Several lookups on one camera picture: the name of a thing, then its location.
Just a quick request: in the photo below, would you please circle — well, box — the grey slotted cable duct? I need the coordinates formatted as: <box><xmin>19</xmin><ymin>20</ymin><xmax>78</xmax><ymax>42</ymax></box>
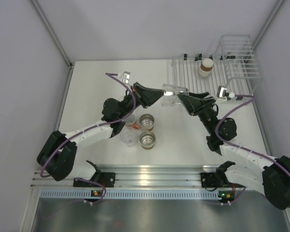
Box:
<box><xmin>40</xmin><ymin>189</ymin><xmax>234</xmax><ymax>200</ymax></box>

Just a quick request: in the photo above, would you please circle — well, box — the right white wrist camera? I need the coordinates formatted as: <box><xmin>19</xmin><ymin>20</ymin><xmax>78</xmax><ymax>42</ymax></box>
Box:
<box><xmin>216</xmin><ymin>86</ymin><xmax>235</xmax><ymax>101</ymax></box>

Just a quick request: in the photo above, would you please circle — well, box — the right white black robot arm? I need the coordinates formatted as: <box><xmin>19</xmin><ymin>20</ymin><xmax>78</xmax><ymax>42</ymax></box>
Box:
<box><xmin>177</xmin><ymin>92</ymin><xmax>290</xmax><ymax>210</ymax></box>

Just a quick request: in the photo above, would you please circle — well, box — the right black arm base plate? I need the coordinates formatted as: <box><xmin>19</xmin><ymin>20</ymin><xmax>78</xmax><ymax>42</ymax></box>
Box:
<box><xmin>200</xmin><ymin>173</ymin><xmax>220</xmax><ymax>190</ymax></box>

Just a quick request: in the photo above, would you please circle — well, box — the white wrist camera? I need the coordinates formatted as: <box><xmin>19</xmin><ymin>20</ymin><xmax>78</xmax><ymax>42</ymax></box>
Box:
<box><xmin>121</xmin><ymin>71</ymin><xmax>131</xmax><ymax>85</ymax></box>
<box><xmin>216</xmin><ymin>86</ymin><xmax>235</xmax><ymax>101</ymax></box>

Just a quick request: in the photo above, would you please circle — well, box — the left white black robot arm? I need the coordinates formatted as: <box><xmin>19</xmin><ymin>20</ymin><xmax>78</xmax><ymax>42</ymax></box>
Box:
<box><xmin>37</xmin><ymin>83</ymin><xmax>164</xmax><ymax>187</ymax></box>

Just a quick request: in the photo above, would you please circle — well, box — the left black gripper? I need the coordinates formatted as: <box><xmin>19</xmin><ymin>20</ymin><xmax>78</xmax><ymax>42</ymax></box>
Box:
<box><xmin>117</xmin><ymin>83</ymin><xmax>166</xmax><ymax>119</ymax></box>

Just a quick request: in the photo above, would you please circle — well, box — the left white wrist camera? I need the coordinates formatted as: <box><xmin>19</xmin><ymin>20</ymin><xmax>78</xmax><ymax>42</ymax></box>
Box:
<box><xmin>121</xmin><ymin>71</ymin><xmax>131</xmax><ymax>85</ymax></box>

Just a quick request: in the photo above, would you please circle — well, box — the orange white ceramic mug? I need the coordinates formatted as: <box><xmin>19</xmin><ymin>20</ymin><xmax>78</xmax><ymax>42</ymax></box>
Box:
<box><xmin>124</xmin><ymin>114</ymin><xmax>141</xmax><ymax>130</ymax></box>

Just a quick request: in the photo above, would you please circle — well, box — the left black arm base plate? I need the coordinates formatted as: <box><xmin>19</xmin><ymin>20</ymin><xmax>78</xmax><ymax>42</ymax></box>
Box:
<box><xmin>73</xmin><ymin>172</ymin><xmax>116</xmax><ymax>188</ymax></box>

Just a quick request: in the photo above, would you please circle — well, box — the aluminium mounting rail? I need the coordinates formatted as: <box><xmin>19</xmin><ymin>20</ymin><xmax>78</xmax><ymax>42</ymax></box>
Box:
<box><xmin>32</xmin><ymin>164</ymin><xmax>290</xmax><ymax>189</ymax></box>

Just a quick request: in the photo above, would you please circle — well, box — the steel cup brown band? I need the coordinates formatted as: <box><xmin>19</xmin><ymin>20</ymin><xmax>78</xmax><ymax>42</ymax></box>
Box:
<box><xmin>198</xmin><ymin>58</ymin><xmax>214</xmax><ymax>77</ymax></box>
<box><xmin>139</xmin><ymin>114</ymin><xmax>155</xmax><ymax>131</ymax></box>
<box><xmin>139</xmin><ymin>131</ymin><xmax>156</xmax><ymax>150</ymax></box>

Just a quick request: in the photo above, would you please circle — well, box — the white wire dish rack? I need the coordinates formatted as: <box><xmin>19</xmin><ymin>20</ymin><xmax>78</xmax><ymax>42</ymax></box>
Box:
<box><xmin>167</xmin><ymin>35</ymin><xmax>262</xmax><ymax>102</ymax></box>

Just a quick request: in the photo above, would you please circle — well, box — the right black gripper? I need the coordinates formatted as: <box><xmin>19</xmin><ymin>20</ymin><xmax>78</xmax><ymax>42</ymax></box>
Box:
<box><xmin>177</xmin><ymin>90</ymin><xmax>218</xmax><ymax>135</ymax></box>

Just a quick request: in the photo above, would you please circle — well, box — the clear plastic cup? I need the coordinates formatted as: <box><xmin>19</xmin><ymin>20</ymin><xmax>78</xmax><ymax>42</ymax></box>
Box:
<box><xmin>120</xmin><ymin>128</ymin><xmax>138</xmax><ymax>147</ymax></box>
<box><xmin>161</xmin><ymin>84</ymin><xmax>189</xmax><ymax>107</ymax></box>

